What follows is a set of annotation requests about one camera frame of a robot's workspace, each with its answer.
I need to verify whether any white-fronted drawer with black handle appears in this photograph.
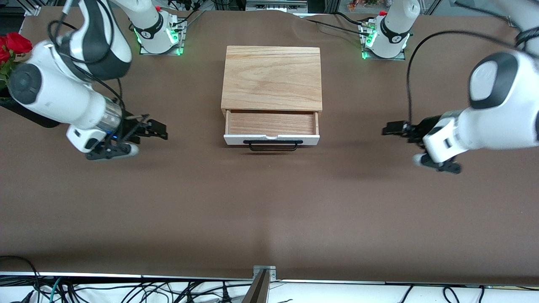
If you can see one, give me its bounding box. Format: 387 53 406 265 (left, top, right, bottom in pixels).
223 110 320 151

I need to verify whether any light wooden drawer cabinet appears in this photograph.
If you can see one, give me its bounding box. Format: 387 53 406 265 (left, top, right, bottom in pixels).
221 45 323 119

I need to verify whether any red roses bunch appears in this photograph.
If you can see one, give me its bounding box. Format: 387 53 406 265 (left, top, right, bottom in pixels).
0 33 33 85

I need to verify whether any brown table cover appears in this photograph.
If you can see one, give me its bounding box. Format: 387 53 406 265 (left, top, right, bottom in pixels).
0 6 539 287

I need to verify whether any grey power strip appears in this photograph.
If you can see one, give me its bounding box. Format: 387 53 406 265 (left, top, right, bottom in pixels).
246 0 308 13

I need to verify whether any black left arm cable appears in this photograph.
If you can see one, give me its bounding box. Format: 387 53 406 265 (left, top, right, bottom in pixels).
406 29 527 125

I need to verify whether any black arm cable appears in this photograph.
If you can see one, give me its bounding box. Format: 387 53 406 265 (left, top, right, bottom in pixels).
406 29 527 125
47 0 125 110

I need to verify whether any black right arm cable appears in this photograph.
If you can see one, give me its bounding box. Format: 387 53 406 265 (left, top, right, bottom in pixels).
47 0 125 110

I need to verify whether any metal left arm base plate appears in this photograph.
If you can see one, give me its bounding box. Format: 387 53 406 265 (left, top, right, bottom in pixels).
361 21 407 61

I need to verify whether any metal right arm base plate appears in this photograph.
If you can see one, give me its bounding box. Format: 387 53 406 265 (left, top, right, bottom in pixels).
139 19 187 56

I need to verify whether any black cable at base plate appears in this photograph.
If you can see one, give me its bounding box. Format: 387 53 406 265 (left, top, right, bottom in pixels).
175 9 207 27

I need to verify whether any short black base cable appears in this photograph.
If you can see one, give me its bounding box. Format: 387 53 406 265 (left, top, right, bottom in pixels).
335 12 365 26

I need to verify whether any long black base cable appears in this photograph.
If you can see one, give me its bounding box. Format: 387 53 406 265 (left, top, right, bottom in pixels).
305 18 370 35

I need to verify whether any black looped cable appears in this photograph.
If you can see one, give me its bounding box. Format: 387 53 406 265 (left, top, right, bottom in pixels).
0 255 40 291

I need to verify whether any teal cable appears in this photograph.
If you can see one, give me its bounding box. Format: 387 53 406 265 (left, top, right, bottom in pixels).
48 278 64 303

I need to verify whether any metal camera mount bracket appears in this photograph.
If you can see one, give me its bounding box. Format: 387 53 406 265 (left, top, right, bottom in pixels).
253 265 277 282

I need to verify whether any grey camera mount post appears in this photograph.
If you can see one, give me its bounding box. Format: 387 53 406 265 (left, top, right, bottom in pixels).
242 269 270 303

